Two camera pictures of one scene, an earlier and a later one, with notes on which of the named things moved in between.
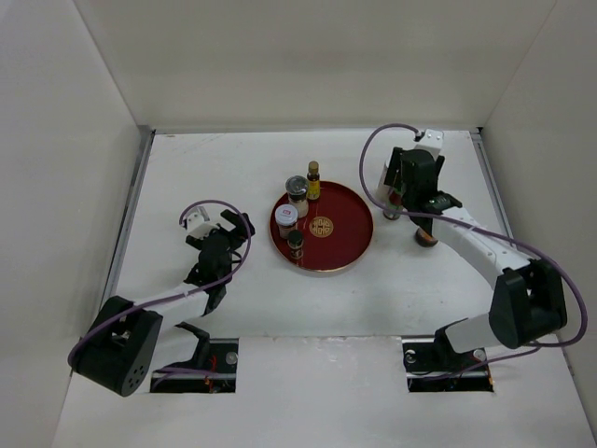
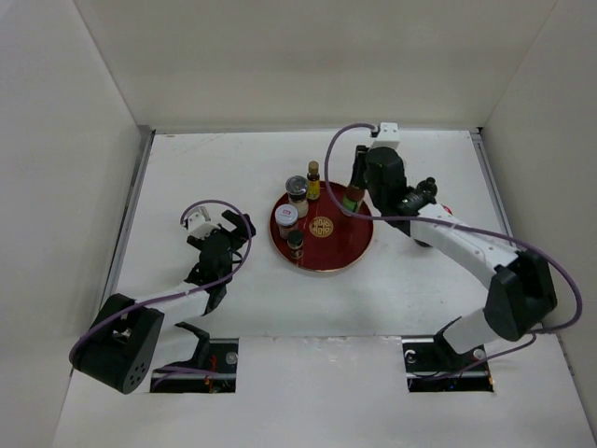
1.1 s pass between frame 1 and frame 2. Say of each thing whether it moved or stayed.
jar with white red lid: stayed
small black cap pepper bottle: stayed
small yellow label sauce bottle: stayed
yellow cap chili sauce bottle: moved
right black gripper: moved
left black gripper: stayed
